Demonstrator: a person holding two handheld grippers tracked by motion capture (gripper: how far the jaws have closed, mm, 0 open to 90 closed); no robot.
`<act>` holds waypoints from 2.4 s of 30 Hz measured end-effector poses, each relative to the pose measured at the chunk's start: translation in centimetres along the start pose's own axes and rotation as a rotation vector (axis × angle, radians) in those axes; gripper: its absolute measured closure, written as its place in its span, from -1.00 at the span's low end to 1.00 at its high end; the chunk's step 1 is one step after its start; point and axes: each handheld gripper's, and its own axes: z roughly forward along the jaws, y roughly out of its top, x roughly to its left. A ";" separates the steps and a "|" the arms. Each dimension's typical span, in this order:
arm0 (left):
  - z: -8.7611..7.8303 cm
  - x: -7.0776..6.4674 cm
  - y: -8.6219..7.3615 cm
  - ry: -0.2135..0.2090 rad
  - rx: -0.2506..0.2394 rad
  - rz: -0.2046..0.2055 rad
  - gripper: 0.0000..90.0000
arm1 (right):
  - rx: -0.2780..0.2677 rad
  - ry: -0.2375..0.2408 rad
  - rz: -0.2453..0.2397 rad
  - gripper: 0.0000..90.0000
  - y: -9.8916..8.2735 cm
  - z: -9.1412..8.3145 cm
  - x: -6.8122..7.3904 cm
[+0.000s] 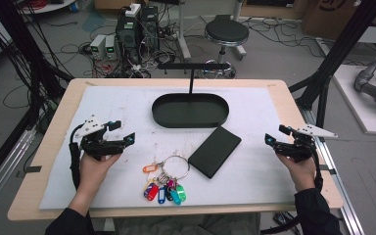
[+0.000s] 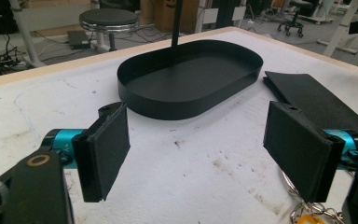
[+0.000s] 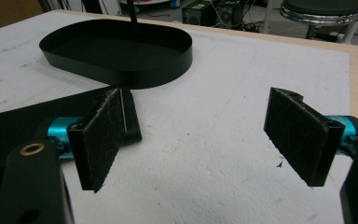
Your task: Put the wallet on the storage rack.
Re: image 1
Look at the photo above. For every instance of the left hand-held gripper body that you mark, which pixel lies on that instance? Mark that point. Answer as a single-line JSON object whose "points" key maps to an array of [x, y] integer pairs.
{"points": [[103, 147]]}

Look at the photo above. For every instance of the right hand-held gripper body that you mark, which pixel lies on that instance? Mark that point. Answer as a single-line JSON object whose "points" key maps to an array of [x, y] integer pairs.
{"points": [[298, 148]]}

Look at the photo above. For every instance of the black wallet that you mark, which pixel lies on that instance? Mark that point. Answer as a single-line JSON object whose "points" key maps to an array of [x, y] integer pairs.
{"points": [[213, 151]]}

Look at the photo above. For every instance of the black oval tray key stand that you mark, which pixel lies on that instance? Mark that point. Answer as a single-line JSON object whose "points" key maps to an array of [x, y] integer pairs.
{"points": [[189, 112]]}

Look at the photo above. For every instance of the person's right hand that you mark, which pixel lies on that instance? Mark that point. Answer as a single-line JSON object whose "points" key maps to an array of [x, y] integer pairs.
{"points": [[302, 174]]}

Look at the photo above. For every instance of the person's left hand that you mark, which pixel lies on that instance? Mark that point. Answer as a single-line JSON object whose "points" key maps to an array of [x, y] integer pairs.
{"points": [[93, 173]]}

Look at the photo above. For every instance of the black tape piece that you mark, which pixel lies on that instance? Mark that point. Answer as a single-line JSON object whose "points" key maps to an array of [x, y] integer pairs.
{"points": [[327, 169], [32, 169]]}

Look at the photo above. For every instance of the white table mat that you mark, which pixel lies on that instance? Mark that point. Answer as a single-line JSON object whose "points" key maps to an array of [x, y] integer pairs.
{"points": [[241, 186]]}

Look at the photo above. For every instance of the white floor board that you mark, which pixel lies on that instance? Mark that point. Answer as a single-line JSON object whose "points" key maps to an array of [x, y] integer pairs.
{"points": [[359, 107]]}

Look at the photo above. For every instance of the grey bench power supply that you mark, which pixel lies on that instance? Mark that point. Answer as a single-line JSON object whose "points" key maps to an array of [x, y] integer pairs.
{"points": [[97, 47], [111, 47]]}

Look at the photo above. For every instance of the black computer tower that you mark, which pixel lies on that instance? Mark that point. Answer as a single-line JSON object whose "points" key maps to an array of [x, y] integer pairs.
{"points": [[128, 39], [150, 27]]}

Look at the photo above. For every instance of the person's grey trousers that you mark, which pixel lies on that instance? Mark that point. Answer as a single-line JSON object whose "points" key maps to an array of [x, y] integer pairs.
{"points": [[189, 225]]}

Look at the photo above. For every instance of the white table leg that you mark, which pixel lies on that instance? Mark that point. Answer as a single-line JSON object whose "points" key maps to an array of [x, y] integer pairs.
{"points": [[183, 36]]}

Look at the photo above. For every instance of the black round stool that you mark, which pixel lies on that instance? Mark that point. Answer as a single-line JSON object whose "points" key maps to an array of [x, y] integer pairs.
{"points": [[226, 31]]}

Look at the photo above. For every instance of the white power adapter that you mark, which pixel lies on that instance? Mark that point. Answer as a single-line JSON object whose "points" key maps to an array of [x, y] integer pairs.
{"points": [[132, 9]]}

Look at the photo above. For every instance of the cardboard box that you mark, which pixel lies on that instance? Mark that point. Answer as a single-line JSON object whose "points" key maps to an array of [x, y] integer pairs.
{"points": [[333, 16]]}

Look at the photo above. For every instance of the white round table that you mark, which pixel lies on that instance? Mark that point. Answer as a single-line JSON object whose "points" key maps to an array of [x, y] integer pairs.
{"points": [[50, 6]]}

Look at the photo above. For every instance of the aluminium rail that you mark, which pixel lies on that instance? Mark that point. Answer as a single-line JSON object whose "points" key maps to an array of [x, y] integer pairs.
{"points": [[339, 189], [3, 169]]}

